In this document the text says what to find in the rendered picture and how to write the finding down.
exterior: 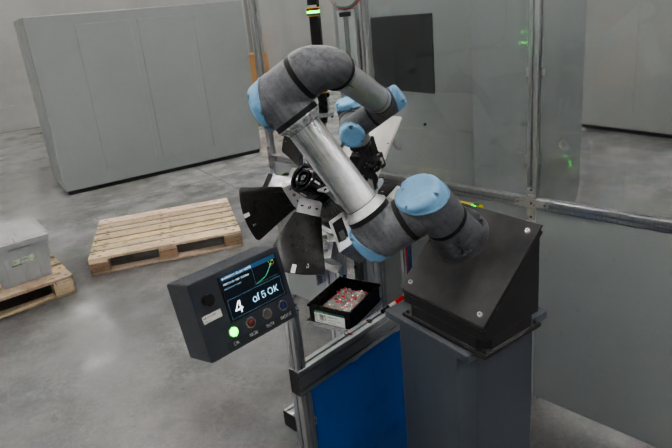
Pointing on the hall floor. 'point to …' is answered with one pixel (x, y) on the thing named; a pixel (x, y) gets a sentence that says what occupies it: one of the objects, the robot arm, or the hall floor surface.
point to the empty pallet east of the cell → (163, 234)
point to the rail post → (305, 420)
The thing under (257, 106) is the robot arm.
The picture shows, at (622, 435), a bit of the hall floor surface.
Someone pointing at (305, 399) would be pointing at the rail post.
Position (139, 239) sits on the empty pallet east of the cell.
